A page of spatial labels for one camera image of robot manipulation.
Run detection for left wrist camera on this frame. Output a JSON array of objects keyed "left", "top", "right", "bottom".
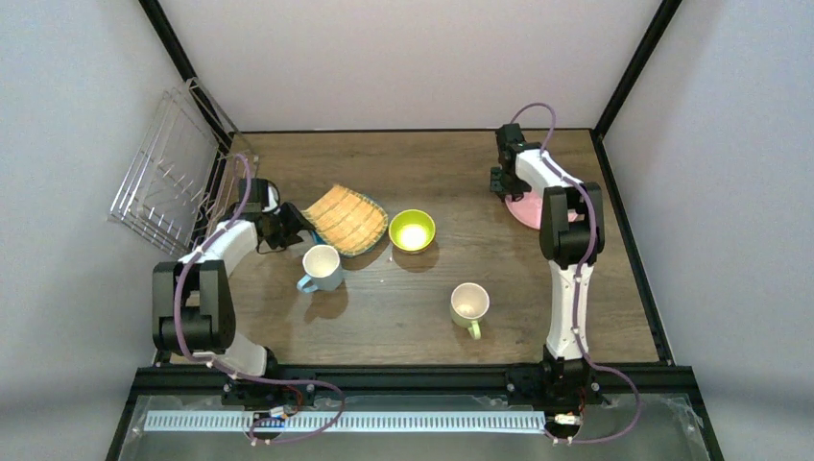
[{"left": 262, "top": 181, "right": 280, "bottom": 212}]

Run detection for lime green bowl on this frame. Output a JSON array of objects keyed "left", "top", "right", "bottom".
[{"left": 388, "top": 209, "right": 437, "bottom": 254}]

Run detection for pale green mug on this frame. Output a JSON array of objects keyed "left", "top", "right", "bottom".
[{"left": 449, "top": 282, "right": 491, "bottom": 340}]

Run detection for white slotted cable duct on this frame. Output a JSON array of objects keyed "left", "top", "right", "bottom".
[{"left": 142, "top": 410, "right": 546, "bottom": 435}]

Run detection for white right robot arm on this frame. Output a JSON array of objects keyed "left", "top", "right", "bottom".
[{"left": 258, "top": 128, "right": 601, "bottom": 364}]

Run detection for light blue mug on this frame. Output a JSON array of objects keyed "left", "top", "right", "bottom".
[{"left": 297, "top": 244, "right": 344, "bottom": 294}]

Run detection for black aluminium frame rail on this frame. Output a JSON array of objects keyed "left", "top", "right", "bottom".
[{"left": 107, "top": 362, "right": 723, "bottom": 460}]

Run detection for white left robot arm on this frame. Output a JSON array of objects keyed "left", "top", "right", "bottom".
[{"left": 152, "top": 179, "right": 312, "bottom": 377}]

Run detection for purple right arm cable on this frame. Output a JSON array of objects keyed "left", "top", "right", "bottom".
[{"left": 508, "top": 102, "right": 643, "bottom": 447}]

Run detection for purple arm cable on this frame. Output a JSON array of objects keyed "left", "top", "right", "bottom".
[
  {"left": 173, "top": 152, "right": 347, "bottom": 447},
  {"left": 508, "top": 102, "right": 643, "bottom": 447}
]

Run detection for teal polka dot plate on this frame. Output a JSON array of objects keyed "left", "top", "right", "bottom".
[{"left": 310, "top": 198, "right": 391, "bottom": 259}]

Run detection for bamboo pattern square plate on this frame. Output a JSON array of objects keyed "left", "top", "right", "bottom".
[{"left": 300, "top": 184, "right": 390, "bottom": 257}]

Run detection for metal wire dish rack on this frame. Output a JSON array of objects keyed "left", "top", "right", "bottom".
[{"left": 108, "top": 78, "right": 259, "bottom": 256}]

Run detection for pink round plate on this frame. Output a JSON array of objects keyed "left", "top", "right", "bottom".
[{"left": 503, "top": 191, "right": 580, "bottom": 231}]

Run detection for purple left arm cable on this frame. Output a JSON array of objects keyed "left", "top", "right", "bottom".
[{"left": 173, "top": 152, "right": 347, "bottom": 447}]

